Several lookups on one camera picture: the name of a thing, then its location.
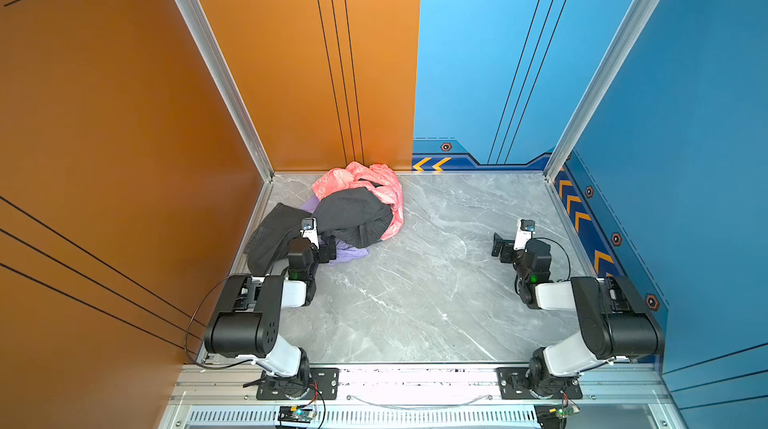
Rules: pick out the left green circuit board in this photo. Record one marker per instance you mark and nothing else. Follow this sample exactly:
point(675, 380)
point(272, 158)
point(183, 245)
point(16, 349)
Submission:
point(296, 416)

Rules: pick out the dark grey denim garment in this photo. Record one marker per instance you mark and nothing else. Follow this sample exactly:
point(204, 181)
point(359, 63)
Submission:
point(355, 216)

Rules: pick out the aluminium front rail frame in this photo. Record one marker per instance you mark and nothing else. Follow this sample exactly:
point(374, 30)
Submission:
point(431, 395)

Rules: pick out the purple cloth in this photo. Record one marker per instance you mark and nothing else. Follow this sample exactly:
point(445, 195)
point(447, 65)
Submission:
point(344, 252)

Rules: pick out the aluminium corner post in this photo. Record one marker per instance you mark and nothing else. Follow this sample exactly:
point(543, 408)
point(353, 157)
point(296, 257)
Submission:
point(623, 41)
point(205, 40)

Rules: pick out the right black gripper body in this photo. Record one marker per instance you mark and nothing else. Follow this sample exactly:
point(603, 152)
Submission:
point(506, 249)

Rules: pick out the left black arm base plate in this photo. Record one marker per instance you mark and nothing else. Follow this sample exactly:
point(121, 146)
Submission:
point(323, 381)

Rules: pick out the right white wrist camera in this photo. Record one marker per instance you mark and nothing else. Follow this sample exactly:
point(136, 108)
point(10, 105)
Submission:
point(525, 231)

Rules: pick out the pink patterned jacket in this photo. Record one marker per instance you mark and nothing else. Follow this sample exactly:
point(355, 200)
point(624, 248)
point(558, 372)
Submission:
point(379, 179)

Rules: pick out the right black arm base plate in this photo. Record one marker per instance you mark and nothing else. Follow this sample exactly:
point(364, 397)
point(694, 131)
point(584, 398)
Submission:
point(518, 383)

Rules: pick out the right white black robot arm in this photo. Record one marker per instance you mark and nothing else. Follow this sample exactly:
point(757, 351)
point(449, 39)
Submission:
point(614, 322)

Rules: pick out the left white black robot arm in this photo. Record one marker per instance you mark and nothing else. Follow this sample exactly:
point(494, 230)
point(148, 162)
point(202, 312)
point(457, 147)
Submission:
point(245, 323)

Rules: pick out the right small circuit board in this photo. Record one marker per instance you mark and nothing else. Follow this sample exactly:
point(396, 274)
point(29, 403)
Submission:
point(554, 417)

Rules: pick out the left aluminium corner post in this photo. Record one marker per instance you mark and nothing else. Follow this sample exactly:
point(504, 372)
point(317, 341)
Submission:
point(205, 40)

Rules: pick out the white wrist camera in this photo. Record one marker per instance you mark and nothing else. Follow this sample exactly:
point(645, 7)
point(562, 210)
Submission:
point(309, 231)
point(525, 231)

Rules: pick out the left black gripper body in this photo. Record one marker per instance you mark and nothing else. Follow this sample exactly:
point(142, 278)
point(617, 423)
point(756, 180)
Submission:
point(324, 247)

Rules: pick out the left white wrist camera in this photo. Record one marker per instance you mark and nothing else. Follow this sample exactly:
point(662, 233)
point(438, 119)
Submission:
point(309, 231)

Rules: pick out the right aluminium corner post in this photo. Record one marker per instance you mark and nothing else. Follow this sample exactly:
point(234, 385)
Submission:
point(623, 41)

